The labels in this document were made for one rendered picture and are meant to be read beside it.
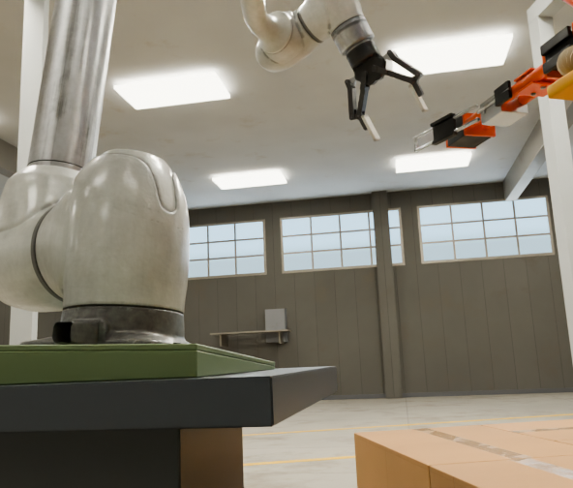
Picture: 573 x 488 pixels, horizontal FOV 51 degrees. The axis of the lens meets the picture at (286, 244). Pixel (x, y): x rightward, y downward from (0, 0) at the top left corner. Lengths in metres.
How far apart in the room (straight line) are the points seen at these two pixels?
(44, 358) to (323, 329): 11.30
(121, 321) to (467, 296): 11.26
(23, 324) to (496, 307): 9.51
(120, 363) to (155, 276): 0.20
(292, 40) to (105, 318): 0.97
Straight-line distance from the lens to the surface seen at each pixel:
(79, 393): 0.56
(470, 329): 11.84
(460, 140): 1.39
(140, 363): 0.57
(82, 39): 1.09
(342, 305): 11.85
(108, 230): 0.76
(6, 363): 0.64
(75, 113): 1.02
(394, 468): 1.53
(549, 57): 1.15
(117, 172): 0.79
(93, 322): 0.73
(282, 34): 1.52
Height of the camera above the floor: 0.76
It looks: 11 degrees up
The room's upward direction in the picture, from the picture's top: 2 degrees counter-clockwise
